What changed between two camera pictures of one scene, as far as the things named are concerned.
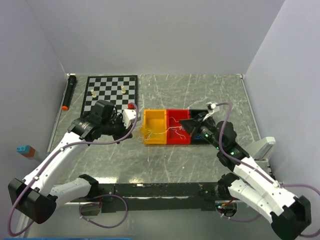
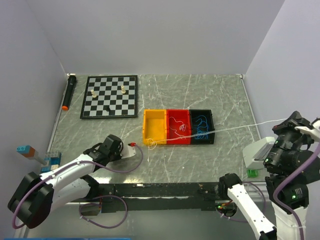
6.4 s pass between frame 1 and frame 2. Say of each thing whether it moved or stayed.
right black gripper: moved
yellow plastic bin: stayed
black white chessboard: stayed
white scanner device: stayed
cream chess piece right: stayed
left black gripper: moved
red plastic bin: stayed
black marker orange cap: stayed
